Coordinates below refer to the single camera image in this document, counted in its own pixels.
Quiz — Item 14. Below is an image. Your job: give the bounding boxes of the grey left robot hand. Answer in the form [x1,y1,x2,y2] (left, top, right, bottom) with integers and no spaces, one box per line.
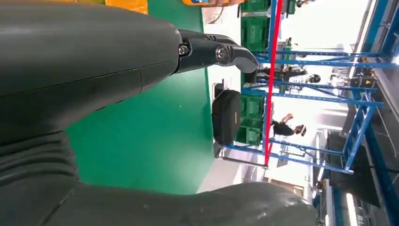
[0,0,317,226]

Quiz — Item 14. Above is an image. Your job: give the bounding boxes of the yellow sheet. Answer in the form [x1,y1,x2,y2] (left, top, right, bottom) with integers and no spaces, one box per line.
[104,0,149,15]

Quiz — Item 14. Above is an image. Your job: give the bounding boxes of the green table mat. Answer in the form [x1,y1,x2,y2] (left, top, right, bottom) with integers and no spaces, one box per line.
[65,0,215,195]

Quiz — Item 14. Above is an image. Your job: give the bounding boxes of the orange drink bottle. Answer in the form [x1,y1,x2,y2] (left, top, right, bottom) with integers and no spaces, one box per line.
[182,0,233,7]

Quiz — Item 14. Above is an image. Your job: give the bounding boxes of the black carry case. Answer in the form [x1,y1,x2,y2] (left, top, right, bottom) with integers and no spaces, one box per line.
[211,83,242,146]

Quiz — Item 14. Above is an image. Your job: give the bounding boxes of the green plastic crate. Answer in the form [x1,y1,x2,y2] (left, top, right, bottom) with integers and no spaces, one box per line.
[240,0,271,12]
[236,95,266,146]
[240,16,271,53]

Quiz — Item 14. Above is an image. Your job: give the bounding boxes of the red pole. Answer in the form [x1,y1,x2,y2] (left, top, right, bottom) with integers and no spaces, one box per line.
[264,0,283,166]

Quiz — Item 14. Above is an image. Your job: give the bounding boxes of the person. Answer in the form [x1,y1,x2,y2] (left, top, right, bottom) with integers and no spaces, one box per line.
[270,113,308,138]

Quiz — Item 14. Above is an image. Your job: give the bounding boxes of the blue metal rack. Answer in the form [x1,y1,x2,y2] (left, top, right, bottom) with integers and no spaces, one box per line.
[224,48,399,175]

